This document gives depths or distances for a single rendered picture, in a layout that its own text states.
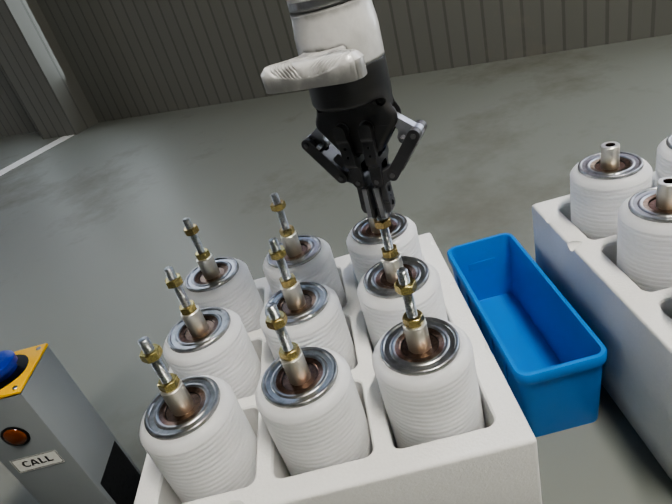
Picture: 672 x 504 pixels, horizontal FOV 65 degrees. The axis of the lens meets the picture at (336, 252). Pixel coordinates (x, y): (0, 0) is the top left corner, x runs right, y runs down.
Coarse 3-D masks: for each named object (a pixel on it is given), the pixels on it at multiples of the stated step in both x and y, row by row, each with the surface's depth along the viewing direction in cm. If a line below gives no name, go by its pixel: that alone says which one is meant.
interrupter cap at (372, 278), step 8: (408, 256) 62; (376, 264) 62; (408, 264) 61; (416, 264) 60; (424, 264) 60; (368, 272) 61; (376, 272) 61; (384, 272) 61; (408, 272) 60; (416, 272) 59; (424, 272) 59; (368, 280) 60; (376, 280) 60; (384, 280) 60; (416, 280) 58; (424, 280) 57; (368, 288) 59; (376, 288) 58; (384, 288) 58; (392, 288) 58; (416, 288) 57; (376, 296) 58; (384, 296) 57; (392, 296) 57; (400, 296) 56
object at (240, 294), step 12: (240, 264) 72; (240, 276) 69; (216, 288) 68; (228, 288) 68; (240, 288) 69; (252, 288) 72; (204, 300) 68; (216, 300) 68; (228, 300) 68; (240, 300) 69; (252, 300) 71; (240, 312) 70; (252, 312) 72; (252, 324) 72
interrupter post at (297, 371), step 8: (280, 360) 48; (296, 360) 48; (304, 360) 49; (288, 368) 48; (296, 368) 48; (304, 368) 49; (288, 376) 49; (296, 376) 49; (304, 376) 49; (296, 384) 49
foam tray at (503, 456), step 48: (432, 240) 77; (480, 336) 59; (480, 384) 53; (384, 432) 51; (480, 432) 48; (528, 432) 47; (144, 480) 54; (288, 480) 49; (336, 480) 48; (384, 480) 47; (432, 480) 48; (480, 480) 48; (528, 480) 49
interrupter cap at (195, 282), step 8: (224, 264) 72; (232, 264) 71; (192, 272) 72; (200, 272) 72; (224, 272) 70; (232, 272) 69; (192, 280) 71; (200, 280) 71; (208, 280) 70; (216, 280) 69; (224, 280) 68; (192, 288) 69; (200, 288) 68; (208, 288) 68
